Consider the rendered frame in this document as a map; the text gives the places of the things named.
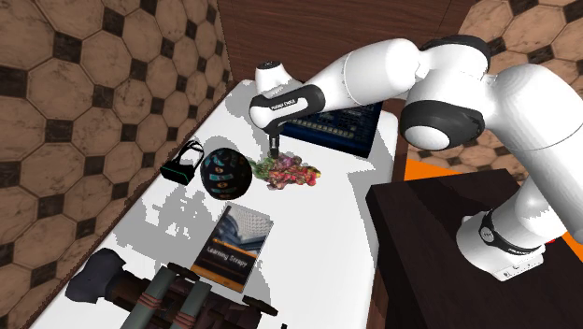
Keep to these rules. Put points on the dark book with orange stripe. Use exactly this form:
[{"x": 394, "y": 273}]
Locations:
[{"x": 230, "y": 255}]

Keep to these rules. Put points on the dark toy machine grey cylinders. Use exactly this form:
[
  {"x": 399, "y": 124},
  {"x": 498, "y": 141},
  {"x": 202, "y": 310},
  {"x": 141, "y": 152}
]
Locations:
[{"x": 150, "y": 296}]

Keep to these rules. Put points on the colourful fruit and flower bunch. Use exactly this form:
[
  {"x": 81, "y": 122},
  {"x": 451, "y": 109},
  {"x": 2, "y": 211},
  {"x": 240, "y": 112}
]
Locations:
[{"x": 287, "y": 174}]

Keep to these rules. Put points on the dark robot stand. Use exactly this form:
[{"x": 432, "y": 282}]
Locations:
[{"x": 432, "y": 255}]

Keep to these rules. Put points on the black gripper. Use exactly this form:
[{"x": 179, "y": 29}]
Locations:
[{"x": 273, "y": 142}]

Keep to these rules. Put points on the black headset with teal trim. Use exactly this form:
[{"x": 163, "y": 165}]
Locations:
[{"x": 178, "y": 171}]

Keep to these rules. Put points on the dark blue keyboard device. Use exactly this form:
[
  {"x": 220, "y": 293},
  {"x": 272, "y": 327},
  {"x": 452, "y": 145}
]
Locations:
[{"x": 341, "y": 130}]

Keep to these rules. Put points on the dark patterned ball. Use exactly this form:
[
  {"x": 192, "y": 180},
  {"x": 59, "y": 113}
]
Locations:
[{"x": 226, "y": 174}]

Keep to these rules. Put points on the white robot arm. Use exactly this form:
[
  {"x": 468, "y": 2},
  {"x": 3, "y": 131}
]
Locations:
[{"x": 455, "y": 82}]

